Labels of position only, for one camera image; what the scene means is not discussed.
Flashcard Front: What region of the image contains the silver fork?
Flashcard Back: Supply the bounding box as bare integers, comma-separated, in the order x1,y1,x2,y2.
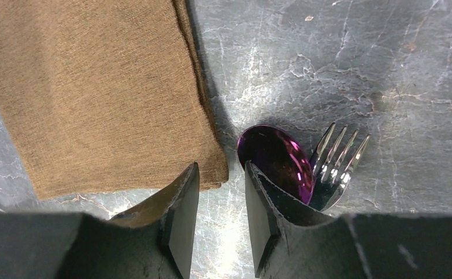
308,122,371,212

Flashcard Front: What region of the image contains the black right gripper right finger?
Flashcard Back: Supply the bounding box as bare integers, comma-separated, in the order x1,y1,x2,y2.
245,162,452,278

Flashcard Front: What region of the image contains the purple spoon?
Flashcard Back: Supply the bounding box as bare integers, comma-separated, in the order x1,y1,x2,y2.
237,124,315,204

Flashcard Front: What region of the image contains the brown cloth napkin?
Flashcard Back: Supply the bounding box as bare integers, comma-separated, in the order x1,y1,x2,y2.
0,1,229,199

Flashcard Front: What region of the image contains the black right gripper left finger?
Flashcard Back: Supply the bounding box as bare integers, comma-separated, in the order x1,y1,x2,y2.
0,163,200,278

